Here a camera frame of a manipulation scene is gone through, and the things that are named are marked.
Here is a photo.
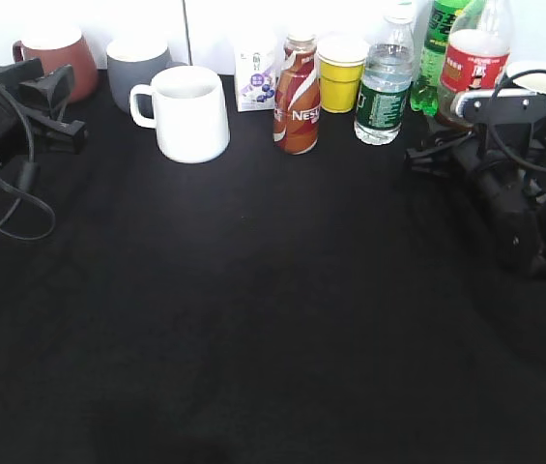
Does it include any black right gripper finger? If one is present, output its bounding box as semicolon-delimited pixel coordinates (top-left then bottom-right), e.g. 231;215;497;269
404;137;469;177

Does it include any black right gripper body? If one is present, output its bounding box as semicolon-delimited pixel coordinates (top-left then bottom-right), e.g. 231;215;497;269
447;133;543;227

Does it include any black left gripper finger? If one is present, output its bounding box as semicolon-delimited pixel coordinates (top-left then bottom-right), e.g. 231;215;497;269
17;65;88;154
0;58;44;92

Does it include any cola bottle red label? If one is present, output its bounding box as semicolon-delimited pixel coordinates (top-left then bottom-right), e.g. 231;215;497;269
436;0;514;128

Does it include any white ceramic mug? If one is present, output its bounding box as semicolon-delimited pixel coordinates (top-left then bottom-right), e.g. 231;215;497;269
129;66;230;164

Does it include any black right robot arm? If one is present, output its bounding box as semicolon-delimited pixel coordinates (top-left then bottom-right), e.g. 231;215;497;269
406;131;546;278

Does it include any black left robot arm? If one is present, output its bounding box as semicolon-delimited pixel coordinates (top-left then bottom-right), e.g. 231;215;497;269
0;58;87;166

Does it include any green Sprite bottle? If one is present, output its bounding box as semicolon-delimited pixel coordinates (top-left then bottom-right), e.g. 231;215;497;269
410;0;468;116

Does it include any yellow paper cup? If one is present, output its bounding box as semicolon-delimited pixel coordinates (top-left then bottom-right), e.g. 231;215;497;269
317;35;369;113

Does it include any brown ceramic mug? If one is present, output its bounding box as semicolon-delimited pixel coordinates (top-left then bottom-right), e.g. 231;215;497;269
12;29;100;105

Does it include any grey ceramic mug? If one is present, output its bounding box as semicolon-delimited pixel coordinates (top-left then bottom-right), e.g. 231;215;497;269
106;35;186;114

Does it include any clear water bottle green label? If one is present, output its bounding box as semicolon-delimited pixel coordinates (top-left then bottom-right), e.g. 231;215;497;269
354;12;415;146

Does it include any brown Nescafe coffee bottle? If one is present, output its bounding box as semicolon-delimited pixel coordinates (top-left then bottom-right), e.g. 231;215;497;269
273;31;321;155

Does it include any small blueberry milk carton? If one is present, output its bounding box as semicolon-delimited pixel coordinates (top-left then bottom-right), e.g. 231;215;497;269
234;47;276;112

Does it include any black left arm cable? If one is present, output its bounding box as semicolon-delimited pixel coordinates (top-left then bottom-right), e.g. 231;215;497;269
0;76;57;255

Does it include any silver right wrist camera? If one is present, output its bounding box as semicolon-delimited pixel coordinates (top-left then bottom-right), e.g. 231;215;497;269
450;89;546;125

